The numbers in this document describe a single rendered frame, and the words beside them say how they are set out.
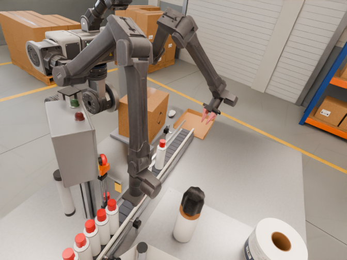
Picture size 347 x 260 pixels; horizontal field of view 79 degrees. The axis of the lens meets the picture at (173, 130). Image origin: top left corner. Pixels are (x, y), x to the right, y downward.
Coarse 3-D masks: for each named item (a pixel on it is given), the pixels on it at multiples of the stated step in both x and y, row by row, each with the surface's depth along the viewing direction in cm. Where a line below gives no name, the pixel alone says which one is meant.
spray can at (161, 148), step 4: (160, 140) 114; (164, 140) 115; (160, 144) 114; (164, 144) 114; (160, 148) 115; (164, 148) 115; (156, 152) 118; (160, 152) 116; (164, 152) 117; (156, 156) 119; (160, 156) 118; (164, 156) 119; (156, 160) 121; (160, 160) 120; (156, 164) 122; (160, 164) 121; (156, 168) 124; (160, 168) 123
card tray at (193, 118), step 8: (184, 112) 182; (192, 112) 189; (200, 112) 186; (192, 120) 180; (200, 120) 182; (184, 128) 169; (192, 128) 171; (200, 128) 172; (208, 128) 174; (200, 136) 164
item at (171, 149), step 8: (184, 136) 154; (176, 144) 145; (168, 152) 138; (168, 160) 132; (152, 168) 125; (144, 200) 109; (120, 208) 101; (128, 208) 102; (120, 216) 98; (120, 224) 95; (96, 256) 84
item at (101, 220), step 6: (102, 210) 78; (96, 216) 80; (102, 216) 76; (108, 216) 81; (96, 222) 78; (102, 222) 78; (108, 222) 81; (102, 228) 79; (108, 228) 82; (102, 234) 82; (108, 234) 85; (102, 240) 84; (108, 240) 87
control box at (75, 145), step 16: (48, 112) 56; (64, 112) 57; (64, 128) 52; (80, 128) 53; (64, 144) 52; (80, 144) 54; (96, 144) 57; (64, 160) 54; (80, 160) 57; (96, 160) 60; (64, 176) 57; (80, 176) 60; (96, 176) 63
